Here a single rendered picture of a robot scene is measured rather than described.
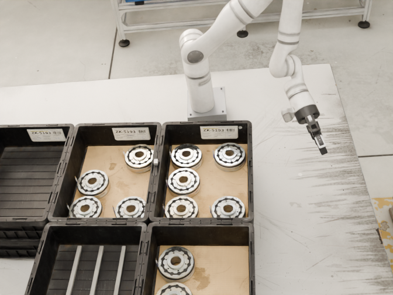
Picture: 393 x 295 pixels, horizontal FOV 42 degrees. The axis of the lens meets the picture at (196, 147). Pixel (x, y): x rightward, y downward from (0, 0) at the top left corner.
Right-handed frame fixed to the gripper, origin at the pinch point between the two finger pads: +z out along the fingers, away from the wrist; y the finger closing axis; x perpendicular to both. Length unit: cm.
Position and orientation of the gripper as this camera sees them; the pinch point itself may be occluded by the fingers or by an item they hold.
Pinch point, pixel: (323, 149)
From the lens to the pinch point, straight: 164.4
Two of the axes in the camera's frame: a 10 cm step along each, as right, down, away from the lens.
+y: 3.0, 2.4, 9.2
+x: -9.0, 4.0, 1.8
